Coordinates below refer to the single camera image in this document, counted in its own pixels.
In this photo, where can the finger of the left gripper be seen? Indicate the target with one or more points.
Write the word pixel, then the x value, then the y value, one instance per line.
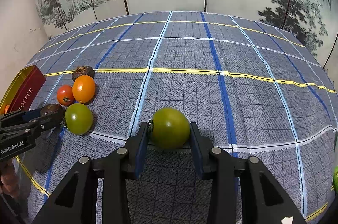
pixel 20 116
pixel 39 124

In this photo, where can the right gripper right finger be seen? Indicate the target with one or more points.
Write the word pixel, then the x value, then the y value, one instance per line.
pixel 263 199

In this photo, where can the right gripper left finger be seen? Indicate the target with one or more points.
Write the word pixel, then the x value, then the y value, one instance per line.
pixel 74 199

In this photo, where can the dark passion fruit front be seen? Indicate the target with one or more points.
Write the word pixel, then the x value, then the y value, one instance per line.
pixel 54 110

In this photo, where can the dark passion fruit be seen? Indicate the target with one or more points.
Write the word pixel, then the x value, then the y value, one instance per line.
pixel 54 110
pixel 82 70

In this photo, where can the green tomato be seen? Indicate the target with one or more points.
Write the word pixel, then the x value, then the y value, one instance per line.
pixel 78 118
pixel 170 128

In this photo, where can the red tomato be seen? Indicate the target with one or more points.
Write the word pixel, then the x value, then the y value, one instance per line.
pixel 65 95

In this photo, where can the smooth orange kumquat fruit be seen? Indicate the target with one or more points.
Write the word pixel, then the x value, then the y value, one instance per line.
pixel 84 89

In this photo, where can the green tomato front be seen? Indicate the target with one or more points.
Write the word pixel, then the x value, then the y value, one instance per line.
pixel 170 128

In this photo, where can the person's left hand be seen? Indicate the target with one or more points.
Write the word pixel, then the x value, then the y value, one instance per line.
pixel 9 179

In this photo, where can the red gold toffee tin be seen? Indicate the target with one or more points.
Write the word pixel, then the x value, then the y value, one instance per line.
pixel 23 89

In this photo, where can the green plastic bag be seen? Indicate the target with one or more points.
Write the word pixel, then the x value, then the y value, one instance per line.
pixel 335 178

